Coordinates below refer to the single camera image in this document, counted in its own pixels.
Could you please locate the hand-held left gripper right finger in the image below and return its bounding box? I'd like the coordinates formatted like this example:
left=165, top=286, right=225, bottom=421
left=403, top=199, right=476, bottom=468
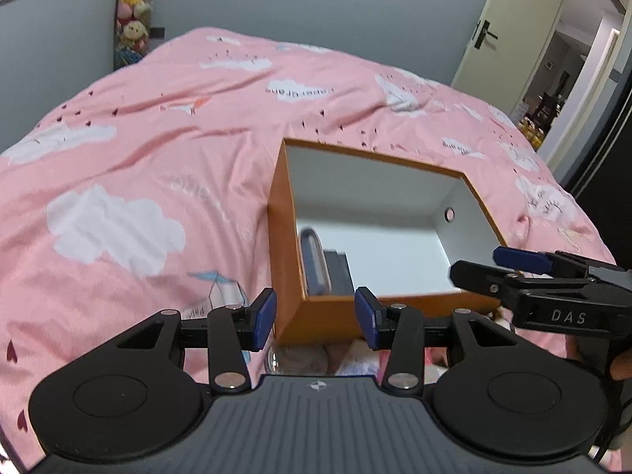
left=354, top=286, right=524, bottom=396

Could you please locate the black flat box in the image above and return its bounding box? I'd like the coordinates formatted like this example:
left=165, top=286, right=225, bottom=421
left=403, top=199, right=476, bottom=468
left=323, top=251, right=356, bottom=294

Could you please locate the blue-lidded clear case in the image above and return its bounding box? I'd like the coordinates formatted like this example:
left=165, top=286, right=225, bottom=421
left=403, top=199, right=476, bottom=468
left=297, top=227, right=331, bottom=298

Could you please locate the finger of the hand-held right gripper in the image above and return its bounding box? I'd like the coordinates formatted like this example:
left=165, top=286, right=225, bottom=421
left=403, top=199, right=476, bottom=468
left=448, top=259, right=593, bottom=309
left=493, top=246, right=632, bottom=282

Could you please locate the dusty pink pouch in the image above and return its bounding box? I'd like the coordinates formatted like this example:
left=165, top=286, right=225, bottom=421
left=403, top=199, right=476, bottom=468
left=281, top=342, right=331, bottom=376

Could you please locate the dark wardrobe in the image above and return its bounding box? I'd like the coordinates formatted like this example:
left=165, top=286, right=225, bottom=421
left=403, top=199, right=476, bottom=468
left=570, top=54, right=632, bottom=287

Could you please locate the black door handle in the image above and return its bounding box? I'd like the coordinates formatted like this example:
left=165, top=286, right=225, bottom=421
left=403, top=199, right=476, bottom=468
left=471, top=20, right=499, bottom=50

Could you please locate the brown plush dog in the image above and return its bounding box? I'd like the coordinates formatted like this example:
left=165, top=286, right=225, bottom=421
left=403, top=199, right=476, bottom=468
left=486, top=305, right=514, bottom=329

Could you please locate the cluster of yellow objects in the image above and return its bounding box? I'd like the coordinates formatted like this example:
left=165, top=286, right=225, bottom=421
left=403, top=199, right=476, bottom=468
left=516, top=116, right=544, bottom=149

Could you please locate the white door frame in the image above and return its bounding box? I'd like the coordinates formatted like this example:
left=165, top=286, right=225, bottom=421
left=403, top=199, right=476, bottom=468
left=538, top=0, right=625, bottom=159

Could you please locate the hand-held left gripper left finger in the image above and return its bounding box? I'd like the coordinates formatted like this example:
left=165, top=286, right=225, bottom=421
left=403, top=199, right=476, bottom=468
left=106, top=287, right=277, bottom=396

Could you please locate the person's right hand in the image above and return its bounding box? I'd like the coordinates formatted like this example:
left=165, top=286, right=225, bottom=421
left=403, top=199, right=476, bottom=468
left=608, top=343, right=632, bottom=382

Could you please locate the orange cardboard box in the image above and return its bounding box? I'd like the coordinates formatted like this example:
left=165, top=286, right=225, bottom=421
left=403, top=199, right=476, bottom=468
left=267, top=137, right=507, bottom=354

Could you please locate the dark wooden chair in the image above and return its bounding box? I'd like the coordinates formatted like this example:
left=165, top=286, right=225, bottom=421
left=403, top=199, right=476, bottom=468
left=536, top=91, right=564, bottom=124

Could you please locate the pink cloud-print blanket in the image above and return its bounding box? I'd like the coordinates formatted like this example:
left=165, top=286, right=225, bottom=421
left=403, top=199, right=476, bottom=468
left=0, top=26, right=618, bottom=460

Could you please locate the white door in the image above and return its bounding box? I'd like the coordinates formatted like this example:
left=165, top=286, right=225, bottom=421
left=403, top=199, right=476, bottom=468
left=450, top=0, right=568, bottom=109

